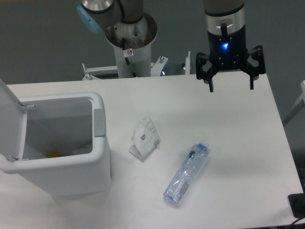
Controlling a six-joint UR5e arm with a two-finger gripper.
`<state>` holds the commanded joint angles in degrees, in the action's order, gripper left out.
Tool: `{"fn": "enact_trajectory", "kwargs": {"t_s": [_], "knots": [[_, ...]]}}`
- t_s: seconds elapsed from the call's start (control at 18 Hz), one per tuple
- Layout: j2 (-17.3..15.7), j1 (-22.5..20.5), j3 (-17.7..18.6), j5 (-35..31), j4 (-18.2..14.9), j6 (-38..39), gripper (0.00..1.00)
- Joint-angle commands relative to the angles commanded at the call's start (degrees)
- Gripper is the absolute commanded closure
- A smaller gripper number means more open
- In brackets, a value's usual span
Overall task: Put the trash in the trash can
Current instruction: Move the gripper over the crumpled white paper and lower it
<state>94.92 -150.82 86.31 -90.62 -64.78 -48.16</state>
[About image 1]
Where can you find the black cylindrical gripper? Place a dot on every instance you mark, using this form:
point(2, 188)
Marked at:
point(225, 47)

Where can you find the clear plastic water bottle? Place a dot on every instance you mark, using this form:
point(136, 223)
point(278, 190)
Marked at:
point(186, 173)

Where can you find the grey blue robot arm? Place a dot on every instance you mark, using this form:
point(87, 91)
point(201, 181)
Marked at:
point(98, 15)

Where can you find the white plastic trash can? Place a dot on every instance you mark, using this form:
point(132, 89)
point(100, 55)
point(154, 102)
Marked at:
point(74, 124)

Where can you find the yellow trash inside can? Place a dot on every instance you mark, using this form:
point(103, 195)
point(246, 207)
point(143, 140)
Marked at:
point(54, 154)

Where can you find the black device at table corner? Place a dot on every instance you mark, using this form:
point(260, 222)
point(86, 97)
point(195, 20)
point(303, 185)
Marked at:
point(297, 204)

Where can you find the white metal base frame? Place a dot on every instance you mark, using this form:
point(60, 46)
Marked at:
point(128, 70)

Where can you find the white frame at right edge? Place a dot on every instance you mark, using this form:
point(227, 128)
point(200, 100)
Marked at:
point(297, 106)

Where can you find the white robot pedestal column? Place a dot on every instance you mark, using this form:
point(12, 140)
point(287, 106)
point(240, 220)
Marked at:
point(132, 41)

